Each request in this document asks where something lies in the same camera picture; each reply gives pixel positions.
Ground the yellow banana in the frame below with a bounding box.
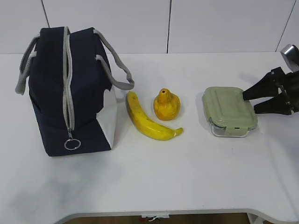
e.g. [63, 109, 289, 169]
[126, 91, 184, 140]

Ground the green lid glass container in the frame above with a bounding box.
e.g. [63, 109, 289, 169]
[202, 86, 258, 138]

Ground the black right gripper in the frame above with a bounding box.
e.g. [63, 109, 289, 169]
[242, 67, 299, 115]

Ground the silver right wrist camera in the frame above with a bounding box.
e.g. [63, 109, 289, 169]
[280, 44, 299, 72]

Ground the navy blue lunch bag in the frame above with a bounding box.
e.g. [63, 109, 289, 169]
[15, 27, 135, 157]

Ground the orange yellow pear toy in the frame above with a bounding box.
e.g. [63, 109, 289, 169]
[153, 88, 180, 121]

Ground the white tape under table edge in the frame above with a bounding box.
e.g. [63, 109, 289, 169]
[140, 212, 170, 222]

